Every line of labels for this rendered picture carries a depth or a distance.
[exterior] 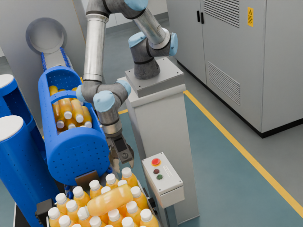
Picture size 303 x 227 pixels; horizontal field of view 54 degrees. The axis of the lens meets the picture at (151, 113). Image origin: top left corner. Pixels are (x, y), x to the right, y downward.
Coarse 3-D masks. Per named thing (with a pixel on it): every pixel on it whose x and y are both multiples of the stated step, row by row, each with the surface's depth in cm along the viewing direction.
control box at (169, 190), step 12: (156, 156) 128; (144, 168) 126; (156, 168) 122; (168, 168) 120; (156, 180) 116; (168, 180) 115; (180, 180) 114; (156, 192) 117; (168, 192) 113; (180, 192) 116; (168, 204) 116
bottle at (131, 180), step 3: (132, 174) 127; (123, 177) 126; (126, 177) 125; (129, 177) 125; (132, 177) 126; (135, 177) 127; (126, 180) 125; (129, 180) 125; (132, 180) 125; (135, 180) 127; (129, 183) 125; (132, 183) 126; (135, 183) 127; (132, 186) 126; (138, 186) 130
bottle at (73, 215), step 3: (78, 207) 117; (81, 207) 118; (75, 210) 115; (69, 213) 115; (72, 213) 115; (75, 213) 115; (69, 216) 115; (72, 216) 115; (75, 216) 115; (72, 219) 115; (75, 219) 115
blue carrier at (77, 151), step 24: (48, 72) 192; (72, 72) 197; (48, 96) 166; (72, 96) 162; (48, 120) 147; (96, 120) 157; (48, 144) 134; (72, 144) 129; (96, 144) 133; (48, 168) 131; (72, 168) 135; (96, 168) 139
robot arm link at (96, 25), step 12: (96, 0) 119; (96, 12) 120; (96, 24) 121; (96, 36) 121; (96, 48) 120; (96, 60) 120; (84, 72) 121; (96, 72) 120; (84, 84) 120; (96, 84) 120; (84, 96) 120
